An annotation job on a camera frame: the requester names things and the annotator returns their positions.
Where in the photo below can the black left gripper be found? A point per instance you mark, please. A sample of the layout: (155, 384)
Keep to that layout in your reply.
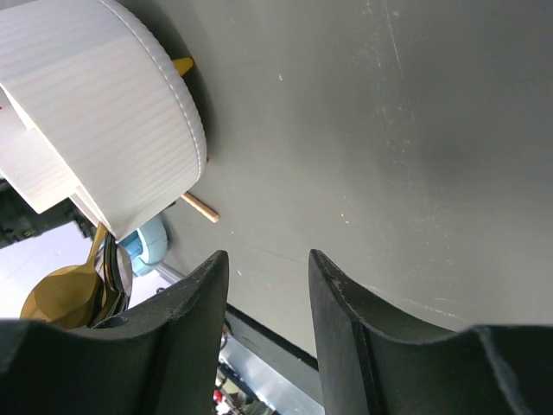
(19, 221)

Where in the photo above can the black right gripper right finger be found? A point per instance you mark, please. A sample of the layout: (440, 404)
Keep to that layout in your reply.
(374, 358)

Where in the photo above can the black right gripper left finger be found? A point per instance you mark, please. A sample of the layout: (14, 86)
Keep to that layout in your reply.
(159, 357)

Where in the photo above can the gold spoon green handle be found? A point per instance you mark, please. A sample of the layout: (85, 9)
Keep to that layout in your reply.
(68, 297)

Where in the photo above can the silver ornate spoon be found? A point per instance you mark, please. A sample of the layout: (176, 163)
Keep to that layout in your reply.
(122, 280)

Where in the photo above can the light blue headphones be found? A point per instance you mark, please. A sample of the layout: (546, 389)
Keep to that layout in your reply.
(147, 246)

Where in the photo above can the white divided round container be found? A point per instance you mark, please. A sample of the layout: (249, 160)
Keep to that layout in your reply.
(94, 111)

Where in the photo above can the silver copper chopstick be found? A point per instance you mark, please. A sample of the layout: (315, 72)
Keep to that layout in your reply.
(201, 207)

